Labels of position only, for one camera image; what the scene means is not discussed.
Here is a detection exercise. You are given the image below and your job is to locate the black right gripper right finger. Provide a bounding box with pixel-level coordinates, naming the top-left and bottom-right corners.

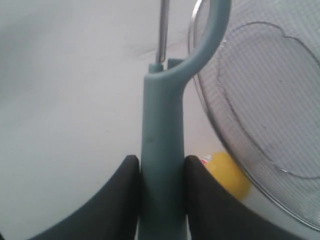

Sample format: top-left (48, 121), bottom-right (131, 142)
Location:
top-left (184, 154), bottom-right (320, 240)

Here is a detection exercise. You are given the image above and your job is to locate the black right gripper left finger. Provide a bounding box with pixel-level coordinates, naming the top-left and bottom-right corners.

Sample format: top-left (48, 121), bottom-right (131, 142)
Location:
top-left (34, 155), bottom-right (140, 240)

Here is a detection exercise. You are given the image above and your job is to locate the yellow lemon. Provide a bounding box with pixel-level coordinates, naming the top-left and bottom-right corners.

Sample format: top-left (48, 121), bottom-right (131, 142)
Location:
top-left (200, 151), bottom-right (251, 201)

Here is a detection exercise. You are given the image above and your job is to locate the teal handled peeler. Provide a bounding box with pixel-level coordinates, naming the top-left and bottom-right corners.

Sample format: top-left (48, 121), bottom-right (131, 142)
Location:
top-left (138, 0), bottom-right (232, 240)

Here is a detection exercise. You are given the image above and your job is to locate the oval steel mesh basket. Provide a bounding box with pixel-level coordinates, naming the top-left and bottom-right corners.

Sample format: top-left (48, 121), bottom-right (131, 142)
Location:
top-left (194, 0), bottom-right (320, 231)

